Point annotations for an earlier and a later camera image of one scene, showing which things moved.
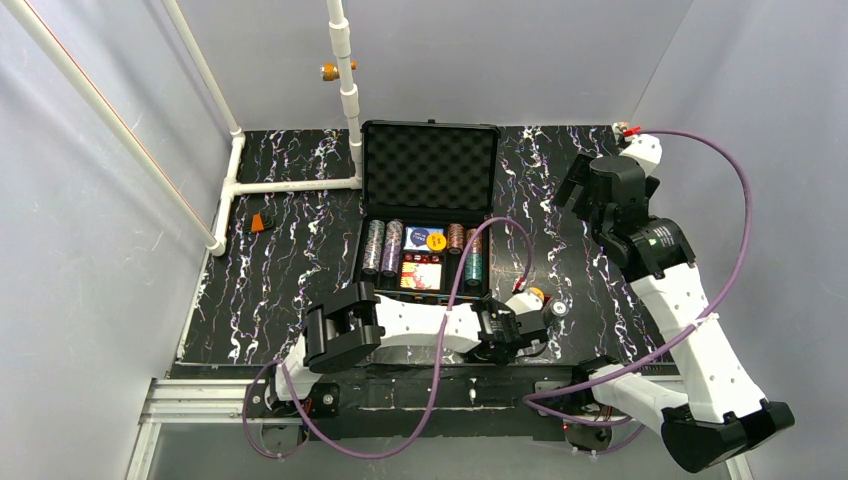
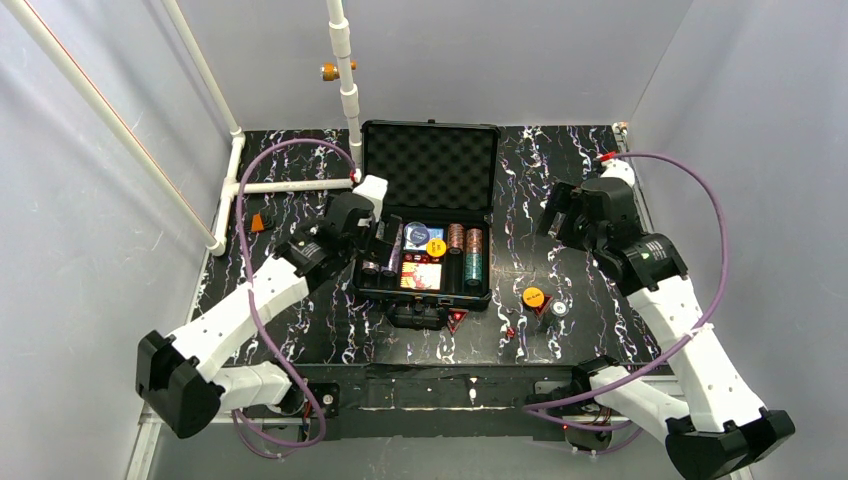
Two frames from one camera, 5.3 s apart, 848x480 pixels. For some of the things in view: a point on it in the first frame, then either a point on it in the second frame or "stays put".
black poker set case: (427, 198) stays put
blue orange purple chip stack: (392, 248) stays put
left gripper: (502, 340) -> (382, 234)
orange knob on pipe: (329, 71) stays put
